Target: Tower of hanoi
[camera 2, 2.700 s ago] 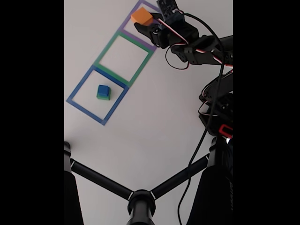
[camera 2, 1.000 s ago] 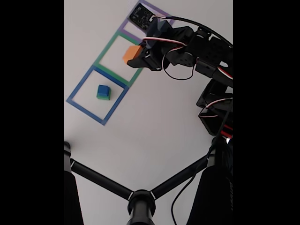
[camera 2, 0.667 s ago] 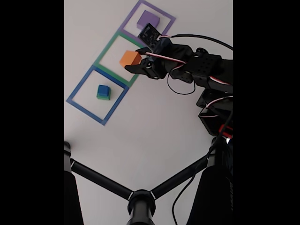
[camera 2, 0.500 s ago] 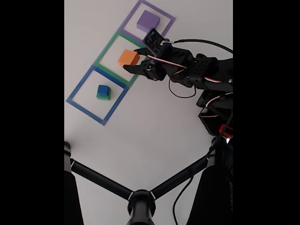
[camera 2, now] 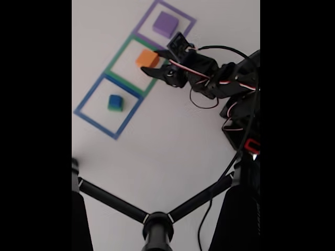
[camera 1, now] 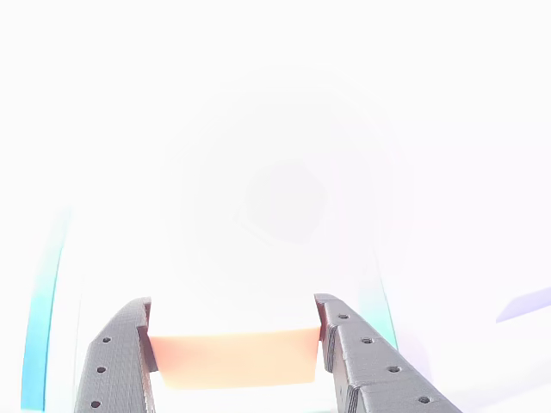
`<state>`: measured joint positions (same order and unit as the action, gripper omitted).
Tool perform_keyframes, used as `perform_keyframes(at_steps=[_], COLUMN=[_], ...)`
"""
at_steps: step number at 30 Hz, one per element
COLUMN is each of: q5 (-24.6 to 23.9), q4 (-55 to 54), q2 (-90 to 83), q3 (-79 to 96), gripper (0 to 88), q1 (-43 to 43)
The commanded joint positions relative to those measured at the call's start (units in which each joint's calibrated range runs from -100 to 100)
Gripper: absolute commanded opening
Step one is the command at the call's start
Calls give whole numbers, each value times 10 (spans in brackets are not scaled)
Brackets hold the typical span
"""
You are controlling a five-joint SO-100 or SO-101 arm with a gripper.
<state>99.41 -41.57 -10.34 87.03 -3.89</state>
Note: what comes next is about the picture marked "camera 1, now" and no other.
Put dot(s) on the orange cube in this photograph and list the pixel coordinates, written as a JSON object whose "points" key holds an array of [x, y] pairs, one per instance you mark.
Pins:
{"points": [[237, 359]]}

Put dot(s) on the green tape square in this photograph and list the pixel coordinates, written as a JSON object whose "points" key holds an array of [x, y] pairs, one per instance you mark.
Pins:
{"points": [[379, 310]]}

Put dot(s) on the blue tape square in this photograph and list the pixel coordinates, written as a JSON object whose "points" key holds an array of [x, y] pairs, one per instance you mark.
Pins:
{"points": [[36, 344]]}

